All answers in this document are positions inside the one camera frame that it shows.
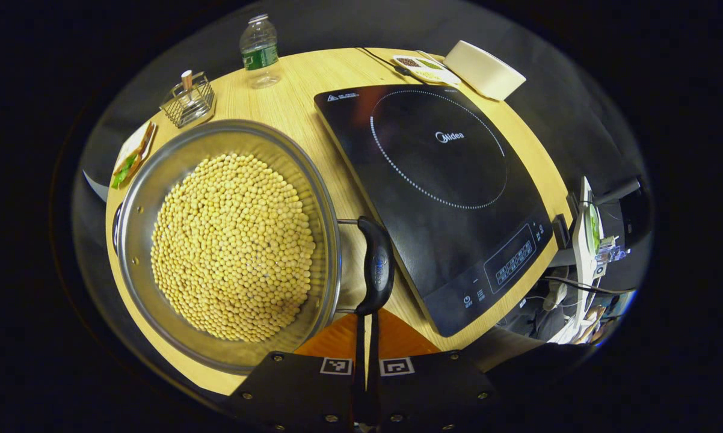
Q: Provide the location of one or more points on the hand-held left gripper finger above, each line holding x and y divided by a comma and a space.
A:
360, 361
375, 361

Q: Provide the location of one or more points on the black induction cooktop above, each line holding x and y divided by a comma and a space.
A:
433, 156

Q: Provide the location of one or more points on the pile of soybeans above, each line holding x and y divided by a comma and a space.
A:
235, 246

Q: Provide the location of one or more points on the white and black device stand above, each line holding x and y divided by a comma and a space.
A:
584, 240

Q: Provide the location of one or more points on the white condiment tray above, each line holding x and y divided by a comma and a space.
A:
424, 67

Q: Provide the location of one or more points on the sandwich with lettuce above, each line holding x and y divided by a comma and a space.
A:
134, 157

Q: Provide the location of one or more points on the white toaster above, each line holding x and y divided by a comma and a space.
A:
482, 69

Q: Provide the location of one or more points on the clear plastic water bottle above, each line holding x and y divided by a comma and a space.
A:
260, 57

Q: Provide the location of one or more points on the striped drinking straw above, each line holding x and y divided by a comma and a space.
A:
187, 81

